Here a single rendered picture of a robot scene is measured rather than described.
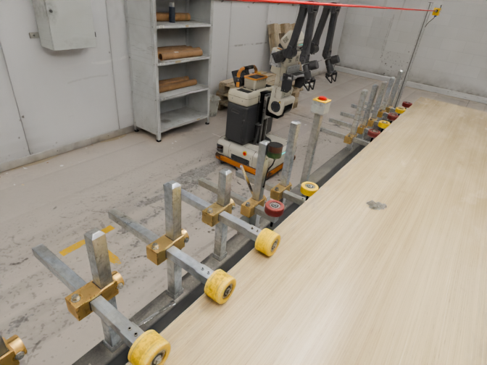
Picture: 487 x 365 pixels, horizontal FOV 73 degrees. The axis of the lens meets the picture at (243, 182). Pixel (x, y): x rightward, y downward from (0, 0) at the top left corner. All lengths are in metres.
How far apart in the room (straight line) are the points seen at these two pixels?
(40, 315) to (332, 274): 1.67
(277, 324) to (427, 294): 0.50
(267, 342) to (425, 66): 8.32
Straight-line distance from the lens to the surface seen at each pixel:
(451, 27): 8.79
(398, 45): 8.97
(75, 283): 1.00
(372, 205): 1.54
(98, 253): 0.88
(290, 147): 1.55
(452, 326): 1.17
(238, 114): 3.25
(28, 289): 2.43
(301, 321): 0.98
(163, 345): 0.83
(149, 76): 3.85
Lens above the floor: 1.67
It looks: 31 degrees down
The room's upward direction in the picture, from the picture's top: 6 degrees clockwise
